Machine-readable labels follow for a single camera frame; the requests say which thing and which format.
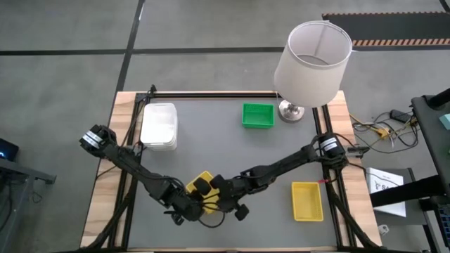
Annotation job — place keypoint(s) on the black aluminium table frame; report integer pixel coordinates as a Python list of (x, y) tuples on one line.
[(228, 94)]

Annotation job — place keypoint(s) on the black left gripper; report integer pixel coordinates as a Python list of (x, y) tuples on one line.
[(186, 207)]

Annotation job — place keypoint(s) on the grey table mat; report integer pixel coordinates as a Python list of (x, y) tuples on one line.
[(218, 147)]

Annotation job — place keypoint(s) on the black hazard-striped floor mat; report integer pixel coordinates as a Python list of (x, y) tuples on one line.
[(386, 28)]

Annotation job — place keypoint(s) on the black desk crossbar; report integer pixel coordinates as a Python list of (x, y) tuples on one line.
[(404, 191)]

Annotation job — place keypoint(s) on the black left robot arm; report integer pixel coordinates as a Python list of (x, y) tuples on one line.
[(133, 165)]

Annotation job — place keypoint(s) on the white paper sheet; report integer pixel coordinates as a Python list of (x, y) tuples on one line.
[(385, 182)]

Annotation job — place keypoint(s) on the blue storage rack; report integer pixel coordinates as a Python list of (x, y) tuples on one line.
[(444, 221)]

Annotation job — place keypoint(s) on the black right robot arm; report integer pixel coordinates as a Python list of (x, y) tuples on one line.
[(281, 165)]

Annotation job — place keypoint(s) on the black power adapter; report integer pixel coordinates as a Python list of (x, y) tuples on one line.
[(400, 115)]

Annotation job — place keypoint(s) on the grey side table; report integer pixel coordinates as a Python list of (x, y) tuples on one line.
[(24, 171)]

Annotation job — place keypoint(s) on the black device with blue light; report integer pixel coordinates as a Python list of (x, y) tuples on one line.
[(7, 149)]

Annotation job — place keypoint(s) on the small red tag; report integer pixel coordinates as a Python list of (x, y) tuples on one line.
[(322, 181)]

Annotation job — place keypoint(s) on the black office desk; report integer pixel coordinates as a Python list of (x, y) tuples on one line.
[(434, 140)]

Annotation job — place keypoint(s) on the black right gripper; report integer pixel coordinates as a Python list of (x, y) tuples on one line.
[(228, 192)]

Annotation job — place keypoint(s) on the small teal block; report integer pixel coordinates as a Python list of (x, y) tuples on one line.
[(445, 121)]

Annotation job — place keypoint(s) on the silver metal lamp base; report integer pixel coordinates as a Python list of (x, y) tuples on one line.
[(292, 112)]

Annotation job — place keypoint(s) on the small white connector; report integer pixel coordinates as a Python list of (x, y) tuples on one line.
[(383, 229)]

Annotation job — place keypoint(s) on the black desk pole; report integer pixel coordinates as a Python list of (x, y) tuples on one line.
[(439, 99)]

